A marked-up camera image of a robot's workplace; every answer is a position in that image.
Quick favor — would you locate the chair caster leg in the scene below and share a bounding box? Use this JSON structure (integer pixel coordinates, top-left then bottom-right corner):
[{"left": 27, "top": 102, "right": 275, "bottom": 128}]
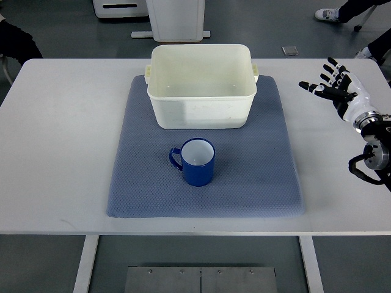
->
[{"left": 353, "top": 5, "right": 377, "bottom": 32}]

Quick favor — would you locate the left white table leg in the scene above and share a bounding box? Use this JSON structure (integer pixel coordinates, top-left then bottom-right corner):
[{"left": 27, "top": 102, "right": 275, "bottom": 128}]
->
[{"left": 73, "top": 235, "right": 99, "bottom": 293}]

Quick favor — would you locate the metal floor plate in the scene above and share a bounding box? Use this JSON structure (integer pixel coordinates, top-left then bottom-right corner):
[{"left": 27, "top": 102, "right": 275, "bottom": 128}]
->
[{"left": 125, "top": 267, "right": 277, "bottom": 292}]

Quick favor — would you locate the dark trouser leg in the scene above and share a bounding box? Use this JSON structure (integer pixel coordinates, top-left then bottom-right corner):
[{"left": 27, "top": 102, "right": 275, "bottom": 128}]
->
[
  {"left": 367, "top": 29, "right": 391, "bottom": 65},
  {"left": 337, "top": 0, "right": 389, "bottom": 24}
]

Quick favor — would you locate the white appliance with slot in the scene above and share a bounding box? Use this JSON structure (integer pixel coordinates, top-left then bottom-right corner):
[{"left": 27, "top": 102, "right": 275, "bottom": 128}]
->
[{"left": 92, "top": 0, "right": 148, "bottom": 18}]

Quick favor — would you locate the white sneaker right edge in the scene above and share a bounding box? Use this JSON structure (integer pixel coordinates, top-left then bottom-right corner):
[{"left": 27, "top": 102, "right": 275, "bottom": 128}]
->
[{"left": 354, "top": 47, "right": 373, "bottom": 59}]

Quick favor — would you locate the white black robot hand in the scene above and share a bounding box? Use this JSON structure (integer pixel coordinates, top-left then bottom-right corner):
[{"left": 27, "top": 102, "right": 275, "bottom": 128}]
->
[{"left": 299, "top": 57, "right": 378, "bottom": 123}]

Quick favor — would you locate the small grey floor plate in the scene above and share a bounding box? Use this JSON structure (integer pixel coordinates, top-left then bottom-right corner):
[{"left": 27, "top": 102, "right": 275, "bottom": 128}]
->
[{"left": 281, "top": 45, "right": 299, "bottom": 56}]

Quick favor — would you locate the white sneaker upper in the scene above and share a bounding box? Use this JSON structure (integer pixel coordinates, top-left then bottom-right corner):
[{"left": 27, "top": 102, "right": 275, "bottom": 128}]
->
[{"left": 314, "top": 8, "right": 339, "bottom": 23}]

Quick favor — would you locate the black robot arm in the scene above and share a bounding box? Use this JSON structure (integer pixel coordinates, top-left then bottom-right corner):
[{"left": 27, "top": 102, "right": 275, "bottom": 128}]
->
[{"left": 348, "top": 110, "right": 390, "bottom": 189}]

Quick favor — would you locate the dark trouser leg right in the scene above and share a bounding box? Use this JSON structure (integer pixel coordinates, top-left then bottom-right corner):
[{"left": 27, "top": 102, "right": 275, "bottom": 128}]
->
[{"left": 367, "top": 29, "right": 391, "bottom": 65}]

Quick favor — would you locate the dark trouser leg upper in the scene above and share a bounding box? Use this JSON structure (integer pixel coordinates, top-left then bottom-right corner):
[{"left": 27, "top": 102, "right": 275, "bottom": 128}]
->
[{"left": 337, "top": 0, "right": 389, "bottom": 24}]

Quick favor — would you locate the cream plastic box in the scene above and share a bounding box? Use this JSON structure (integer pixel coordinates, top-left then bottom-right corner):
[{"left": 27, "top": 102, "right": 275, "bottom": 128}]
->
[{"left": 145, "top": 44, "right": 259, "bottom": 129}]

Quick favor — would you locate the white table leg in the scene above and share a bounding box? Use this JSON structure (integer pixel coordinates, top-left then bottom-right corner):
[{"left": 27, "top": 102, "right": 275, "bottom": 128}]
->
[
  {"left": 73, "top": 235, "right": 99, "bottom": 293},
  {"left": 299, "top": 236, "right": 324, "bottom": 293}
]

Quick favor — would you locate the white pedestal stand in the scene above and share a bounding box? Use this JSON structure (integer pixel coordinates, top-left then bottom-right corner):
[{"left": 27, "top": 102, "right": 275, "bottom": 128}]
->
[{"left": 131, "top": 0, "right": 211, "bottom": 43}]

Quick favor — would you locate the person in black left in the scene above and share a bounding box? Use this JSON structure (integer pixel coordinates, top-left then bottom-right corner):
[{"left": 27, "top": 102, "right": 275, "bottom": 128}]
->
[{"left": 1, "top": 20, "right": 43, "bottom": 66}]

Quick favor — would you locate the blue mug white inside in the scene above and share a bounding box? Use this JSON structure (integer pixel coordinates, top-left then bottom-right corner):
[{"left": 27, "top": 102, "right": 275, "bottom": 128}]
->
[{"left": 169, "top": 138, "right": 216, "bottom": 187}]

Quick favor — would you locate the blue textured mat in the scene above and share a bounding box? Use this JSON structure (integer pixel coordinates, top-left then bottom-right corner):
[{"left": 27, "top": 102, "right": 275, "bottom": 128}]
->
[{"left": 106, "top": 76, "right": 304, "bottom": 218}]

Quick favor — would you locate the right white table leg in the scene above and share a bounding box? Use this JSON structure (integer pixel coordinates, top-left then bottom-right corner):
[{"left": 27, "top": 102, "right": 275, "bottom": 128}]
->
[{"left": 299, "top": 236, "right": 324, "bottom": 293}]

